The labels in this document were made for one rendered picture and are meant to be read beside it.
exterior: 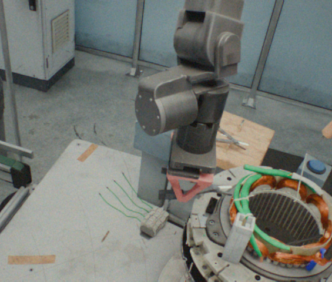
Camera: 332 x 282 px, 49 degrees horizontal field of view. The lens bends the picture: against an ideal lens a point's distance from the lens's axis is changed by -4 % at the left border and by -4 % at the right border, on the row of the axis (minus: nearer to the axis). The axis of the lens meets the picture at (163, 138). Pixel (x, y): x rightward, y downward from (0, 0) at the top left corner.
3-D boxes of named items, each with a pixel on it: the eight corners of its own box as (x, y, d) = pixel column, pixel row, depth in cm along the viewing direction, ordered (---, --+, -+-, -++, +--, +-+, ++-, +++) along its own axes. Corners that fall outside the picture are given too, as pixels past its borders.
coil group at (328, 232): (314, 252, 62) (323, 237, 60) (316, 226, 67) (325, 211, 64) (324, 255, 62) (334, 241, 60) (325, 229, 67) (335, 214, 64)
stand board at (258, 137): (172, 147, 89) (173, 140, 88) (203, 110, 103) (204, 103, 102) (252, 181, 84) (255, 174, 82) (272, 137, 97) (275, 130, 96)
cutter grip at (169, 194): (158, 200, 60) (159, 193, 59) (157, 196, 61) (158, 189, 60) (183, 199, 61) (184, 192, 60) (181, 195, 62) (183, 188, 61)
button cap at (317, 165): (321, 174, 89) (322, 171, 88) (306, 167, 91) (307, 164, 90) (325, 166, 92) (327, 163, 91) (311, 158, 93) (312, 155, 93)
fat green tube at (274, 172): (240, 173, 70) (243, 165, 69) (244, 161, 73) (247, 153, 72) (316, 200, 67) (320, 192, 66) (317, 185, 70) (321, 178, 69)
